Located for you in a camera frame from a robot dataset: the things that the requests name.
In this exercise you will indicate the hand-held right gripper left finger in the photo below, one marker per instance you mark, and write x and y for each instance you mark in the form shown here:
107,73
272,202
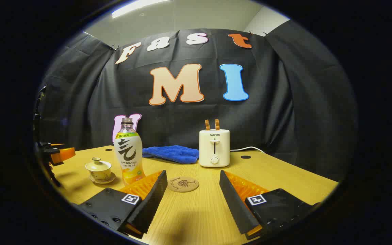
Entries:
151,204

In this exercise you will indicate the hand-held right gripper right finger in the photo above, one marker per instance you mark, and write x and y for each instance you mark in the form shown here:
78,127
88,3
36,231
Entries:
235,204

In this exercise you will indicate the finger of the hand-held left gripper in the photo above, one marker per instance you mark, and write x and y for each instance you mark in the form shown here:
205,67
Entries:
58,145
66,154

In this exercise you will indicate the cream teacup lid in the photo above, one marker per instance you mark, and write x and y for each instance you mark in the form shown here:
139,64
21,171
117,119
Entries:
98,165

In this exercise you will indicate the round cork coaster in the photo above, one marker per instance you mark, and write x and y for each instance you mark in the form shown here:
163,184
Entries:
183,184

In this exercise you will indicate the clear water bottle orange label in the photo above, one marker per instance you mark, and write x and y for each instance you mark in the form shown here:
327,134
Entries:
128,153

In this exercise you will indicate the cream ceramic saucer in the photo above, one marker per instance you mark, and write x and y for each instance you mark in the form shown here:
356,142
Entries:
109,180

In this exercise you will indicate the blue towel cloth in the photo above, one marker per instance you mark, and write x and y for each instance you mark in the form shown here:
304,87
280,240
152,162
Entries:
172,153

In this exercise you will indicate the cream toaster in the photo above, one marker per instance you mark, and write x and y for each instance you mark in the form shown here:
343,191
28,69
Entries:
214,146

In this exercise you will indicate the bread slice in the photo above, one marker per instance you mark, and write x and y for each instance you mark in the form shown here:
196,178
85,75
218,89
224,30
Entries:
217,124
208,125

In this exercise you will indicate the black backdrop cloth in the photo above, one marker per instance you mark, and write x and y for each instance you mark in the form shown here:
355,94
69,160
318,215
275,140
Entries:
284,102

